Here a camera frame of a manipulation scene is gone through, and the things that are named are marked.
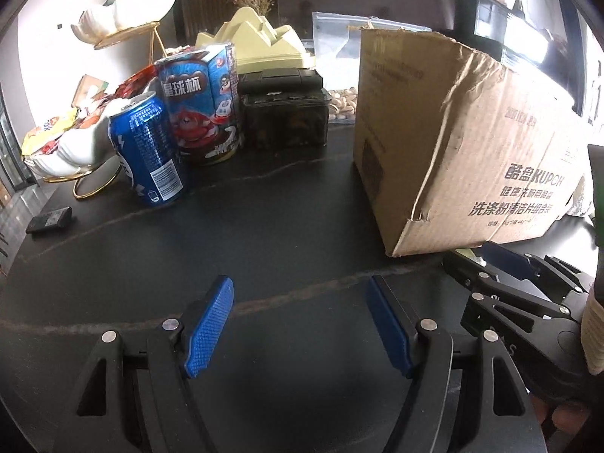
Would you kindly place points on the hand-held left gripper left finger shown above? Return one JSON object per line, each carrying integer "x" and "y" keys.
{"x": 207, "y": 330}

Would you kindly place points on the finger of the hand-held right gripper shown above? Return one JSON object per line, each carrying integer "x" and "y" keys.
{"x": 512, "y": 259}
{"x": 495, "y": 288}

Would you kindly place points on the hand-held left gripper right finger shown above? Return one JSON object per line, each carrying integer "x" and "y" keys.
{"x": 389, "y": 328}

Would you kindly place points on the brown cardboard box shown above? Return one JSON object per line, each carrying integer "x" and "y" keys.
{"x": 448, "y": 151}

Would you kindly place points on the person's right forearm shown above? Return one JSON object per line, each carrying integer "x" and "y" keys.
{"x": 595, "y": 330}

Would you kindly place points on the person's right hand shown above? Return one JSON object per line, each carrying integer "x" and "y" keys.
{"x": 568, "y": 419}

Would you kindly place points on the blue drink can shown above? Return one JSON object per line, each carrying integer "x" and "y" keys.
{"x": 146, "y": 151}

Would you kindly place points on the black remote control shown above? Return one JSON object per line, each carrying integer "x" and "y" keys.
{"x": 49, "y": 219}

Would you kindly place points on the dark plastic snack container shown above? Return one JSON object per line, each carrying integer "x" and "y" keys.
{"x": 283, "y": 122}

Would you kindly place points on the small white shell dish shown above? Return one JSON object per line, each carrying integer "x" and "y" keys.
{"x": 71, "y": 151}

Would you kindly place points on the blue chocolate snack cup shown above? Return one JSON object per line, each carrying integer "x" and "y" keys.
{"x": 198, "y": 104}

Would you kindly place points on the clear pistachio container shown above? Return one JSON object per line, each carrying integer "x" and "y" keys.
{"x": 342, "y": 104}

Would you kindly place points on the yellow snack packet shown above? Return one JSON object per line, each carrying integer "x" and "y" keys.
{"x": 47, "y": 134}

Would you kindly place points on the red snack packet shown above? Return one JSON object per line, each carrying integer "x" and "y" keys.
{"x": 137, "y": 80}

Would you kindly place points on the white green snack packet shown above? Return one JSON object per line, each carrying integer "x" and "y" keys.
{"x": 92, "y": 89}

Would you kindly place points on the clear zip bag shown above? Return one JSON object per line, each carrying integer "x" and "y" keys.
{"x": 335, "y": 56}

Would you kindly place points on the pale green mountain-shaped ornament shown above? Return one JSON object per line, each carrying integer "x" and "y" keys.
{"x": 264, "y": 42}

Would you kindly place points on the large white shell dish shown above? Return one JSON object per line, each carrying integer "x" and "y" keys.
{"x": 127, "y": 9}

